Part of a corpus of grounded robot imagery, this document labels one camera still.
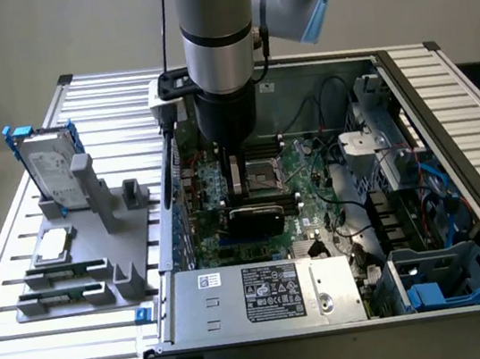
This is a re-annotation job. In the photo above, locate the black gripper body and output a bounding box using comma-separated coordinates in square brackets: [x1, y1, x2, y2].
[190, 81, 265, 153]

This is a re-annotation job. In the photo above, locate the black GPU graphics card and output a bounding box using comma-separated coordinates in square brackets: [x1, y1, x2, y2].
[224, 198, 288, 244]

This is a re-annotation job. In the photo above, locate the CPU socket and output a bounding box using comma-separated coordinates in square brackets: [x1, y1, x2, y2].
[242, 151, 291, 201]

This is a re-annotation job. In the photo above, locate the black RAM slot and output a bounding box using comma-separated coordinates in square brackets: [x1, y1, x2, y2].
[244, 131, 286, 146]
[248, 188, 301, 209]
[245, 138, 288, 154]
[279, 199, 306, 218]

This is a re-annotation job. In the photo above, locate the blue expansion slot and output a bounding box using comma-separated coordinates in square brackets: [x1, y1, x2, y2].
[216, 231, 238, 247]

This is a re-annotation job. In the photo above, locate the green motherboard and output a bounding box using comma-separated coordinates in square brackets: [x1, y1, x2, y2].
[169, 96, 363, 279]

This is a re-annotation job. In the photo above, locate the silver chipset heatsink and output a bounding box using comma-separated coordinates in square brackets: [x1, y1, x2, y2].
[291, 237, 330, 262]

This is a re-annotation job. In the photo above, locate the grey parts rack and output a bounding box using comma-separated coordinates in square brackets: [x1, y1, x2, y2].
[0, 142, 170, 327]

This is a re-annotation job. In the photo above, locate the silver power supply unit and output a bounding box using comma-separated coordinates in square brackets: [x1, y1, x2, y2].
[150, 244, 371, 353]

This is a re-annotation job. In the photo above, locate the silver metal drive cage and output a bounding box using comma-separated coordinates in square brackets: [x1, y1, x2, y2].
[327, 64, 442, 202]

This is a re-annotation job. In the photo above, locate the black fan shroud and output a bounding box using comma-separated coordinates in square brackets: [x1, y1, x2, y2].
[365, 181, 437, 256]

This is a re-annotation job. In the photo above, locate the blue case latch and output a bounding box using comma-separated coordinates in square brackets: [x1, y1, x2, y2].
[131, 305, 155, 327]

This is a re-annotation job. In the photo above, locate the silver hard disk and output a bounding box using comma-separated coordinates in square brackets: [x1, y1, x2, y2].
[14, 126, 86, 218]

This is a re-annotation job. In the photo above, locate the small hard drive on fixture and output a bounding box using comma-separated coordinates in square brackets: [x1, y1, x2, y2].
[32, 226, 75, 264]

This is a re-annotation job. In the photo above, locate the black open PC case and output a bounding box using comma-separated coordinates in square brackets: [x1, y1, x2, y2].
[100, 27, 480, 359]

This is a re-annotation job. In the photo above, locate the blue disk caddy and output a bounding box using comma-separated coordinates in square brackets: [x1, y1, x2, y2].
[0, 114, 92, 225]

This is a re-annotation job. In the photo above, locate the blue disk bay latch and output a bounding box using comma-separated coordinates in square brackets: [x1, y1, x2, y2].
[402, 273, 480, 314]

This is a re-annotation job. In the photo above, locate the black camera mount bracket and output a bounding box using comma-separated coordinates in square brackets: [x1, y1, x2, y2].
[154, 65, 195, 102]

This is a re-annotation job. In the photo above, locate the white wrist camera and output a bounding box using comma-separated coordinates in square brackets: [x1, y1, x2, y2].
[145, 73, 189, 129]

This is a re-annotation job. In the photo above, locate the thick black camera plug cable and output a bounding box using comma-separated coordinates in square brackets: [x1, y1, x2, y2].
[150, 120, 187, 213]

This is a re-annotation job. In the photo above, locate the black gripper connector cable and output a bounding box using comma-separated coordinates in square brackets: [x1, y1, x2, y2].
[242, 22, 277, 84]

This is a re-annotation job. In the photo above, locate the black looped wire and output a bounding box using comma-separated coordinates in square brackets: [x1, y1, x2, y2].
[282, 73, 356, 138]

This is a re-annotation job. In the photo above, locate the thin black camera cable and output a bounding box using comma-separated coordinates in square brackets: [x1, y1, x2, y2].
[151, 0, 181, 74]

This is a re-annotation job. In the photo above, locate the black power wire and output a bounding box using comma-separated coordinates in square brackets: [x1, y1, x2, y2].
[314, 193, 378, 243]

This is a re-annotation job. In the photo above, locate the blue SATA wire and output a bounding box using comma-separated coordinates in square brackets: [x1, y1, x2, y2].
[416, 155, 466, 254]

